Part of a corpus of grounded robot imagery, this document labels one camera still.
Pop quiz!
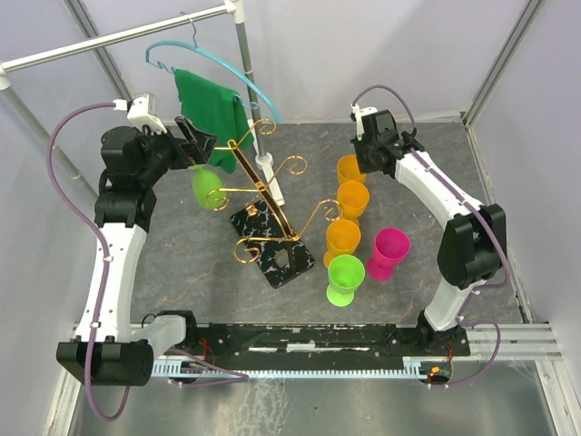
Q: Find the orange wine glass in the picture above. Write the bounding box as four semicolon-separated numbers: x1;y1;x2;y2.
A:
337;181;370;226
323;219;361;268
336;154;367;184

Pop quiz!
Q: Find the light blue cable duct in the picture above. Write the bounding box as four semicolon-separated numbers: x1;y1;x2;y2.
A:
151;357;428;381

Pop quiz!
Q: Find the pink wine glass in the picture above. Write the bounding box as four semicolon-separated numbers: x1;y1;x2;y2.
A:
366;228;411;282

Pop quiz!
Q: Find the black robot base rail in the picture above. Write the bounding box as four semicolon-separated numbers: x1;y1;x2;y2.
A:
178;323;470;372

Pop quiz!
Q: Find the silver white clothes rail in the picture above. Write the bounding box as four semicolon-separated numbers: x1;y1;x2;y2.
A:
0;0;287;208

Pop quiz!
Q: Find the teal wire clothes hanger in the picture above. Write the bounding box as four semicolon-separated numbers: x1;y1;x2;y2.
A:
144;40;283;123

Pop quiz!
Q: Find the gold wine glass rack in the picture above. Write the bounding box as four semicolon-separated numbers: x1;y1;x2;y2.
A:
203;118;343;289

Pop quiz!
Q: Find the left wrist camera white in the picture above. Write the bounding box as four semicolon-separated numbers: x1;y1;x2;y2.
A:
113;93;167;134

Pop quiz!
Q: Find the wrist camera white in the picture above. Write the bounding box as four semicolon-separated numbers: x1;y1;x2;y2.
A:
113;93;167;134
350;104;378;141

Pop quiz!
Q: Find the green cloth on hanger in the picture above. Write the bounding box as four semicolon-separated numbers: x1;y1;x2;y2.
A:
174;69;253;173

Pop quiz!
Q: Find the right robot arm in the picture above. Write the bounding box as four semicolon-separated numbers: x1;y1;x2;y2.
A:
193;103;510;355

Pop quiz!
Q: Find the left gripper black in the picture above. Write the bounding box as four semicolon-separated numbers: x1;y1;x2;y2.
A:
135;115;218;185

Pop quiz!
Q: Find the lime green wine glass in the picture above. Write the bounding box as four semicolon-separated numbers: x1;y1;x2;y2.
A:
192;165;228;210

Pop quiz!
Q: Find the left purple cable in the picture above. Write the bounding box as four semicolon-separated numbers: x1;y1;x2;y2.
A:
48;102;250;422

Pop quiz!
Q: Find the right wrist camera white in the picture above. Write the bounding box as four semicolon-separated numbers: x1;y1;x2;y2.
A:
350;104;378;141

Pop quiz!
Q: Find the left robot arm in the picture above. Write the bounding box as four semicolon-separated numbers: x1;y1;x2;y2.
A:
56;116;217;387

